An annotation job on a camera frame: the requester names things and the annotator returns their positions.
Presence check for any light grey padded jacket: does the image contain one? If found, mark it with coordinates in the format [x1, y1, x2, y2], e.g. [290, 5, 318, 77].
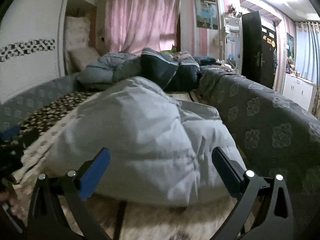
[43, 77, 244, 206]

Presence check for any patterned beige bed sheet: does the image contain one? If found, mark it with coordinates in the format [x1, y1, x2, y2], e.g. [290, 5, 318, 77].
[14, 92, 236, 239]

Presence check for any grey patterned blanket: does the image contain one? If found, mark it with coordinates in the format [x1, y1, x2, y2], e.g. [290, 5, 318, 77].
[1, 68, 319, 195]

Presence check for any blue grey folded quilt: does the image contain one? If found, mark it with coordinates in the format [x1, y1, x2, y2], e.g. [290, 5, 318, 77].
[78, 53, 142, 85]

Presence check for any beige pillow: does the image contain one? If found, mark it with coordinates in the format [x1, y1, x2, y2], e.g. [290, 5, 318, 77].
[68, 47, 100, 72]

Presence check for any white low cabinet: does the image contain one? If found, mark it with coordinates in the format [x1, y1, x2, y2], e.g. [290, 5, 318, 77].
[283, 74, 317, 113]

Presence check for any white pillow stack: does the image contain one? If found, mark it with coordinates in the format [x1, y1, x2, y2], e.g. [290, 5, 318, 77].
[65, 16, 90, 50]

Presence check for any white wardrobe panel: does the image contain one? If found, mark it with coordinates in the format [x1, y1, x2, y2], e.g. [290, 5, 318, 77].
[1, 0, 63, 102]

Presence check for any dark navy folded quilt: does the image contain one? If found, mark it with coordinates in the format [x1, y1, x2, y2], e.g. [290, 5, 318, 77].
[140, 48, 217, 92]

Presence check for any white framed mirror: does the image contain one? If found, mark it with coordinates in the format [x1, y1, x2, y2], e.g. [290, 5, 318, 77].
[222, 15, 243, 73]

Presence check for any black door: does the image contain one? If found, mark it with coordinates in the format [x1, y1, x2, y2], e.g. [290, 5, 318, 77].
[241, 11, 278, 89]

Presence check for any pink curtain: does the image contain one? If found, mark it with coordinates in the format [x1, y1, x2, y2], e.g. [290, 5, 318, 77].
[104, 0, 181, 54]

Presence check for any blue striped curtain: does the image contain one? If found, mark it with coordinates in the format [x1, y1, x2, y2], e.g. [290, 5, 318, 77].
[295, 21, 320, 85]

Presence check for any framed wall picture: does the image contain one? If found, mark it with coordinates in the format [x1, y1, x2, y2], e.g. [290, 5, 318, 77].
[195, 0, 219, 30]

